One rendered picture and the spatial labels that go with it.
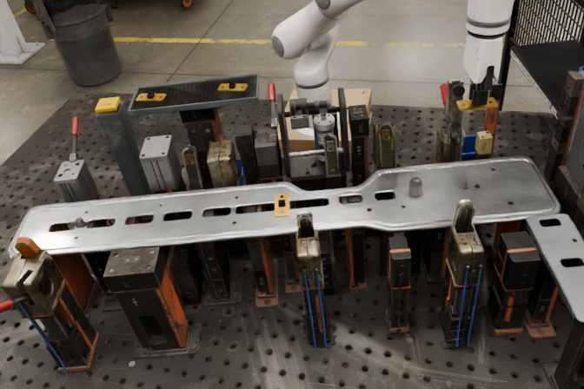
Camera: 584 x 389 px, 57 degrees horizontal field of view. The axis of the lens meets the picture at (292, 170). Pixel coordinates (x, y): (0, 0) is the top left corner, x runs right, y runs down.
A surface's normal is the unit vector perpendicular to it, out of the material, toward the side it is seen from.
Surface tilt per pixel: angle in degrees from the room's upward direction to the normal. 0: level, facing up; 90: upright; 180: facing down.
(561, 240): 0
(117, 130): 90
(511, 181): 0
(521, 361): 0
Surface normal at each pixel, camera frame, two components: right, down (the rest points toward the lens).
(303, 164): -0.11, -0.77
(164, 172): 0.03, 0.63
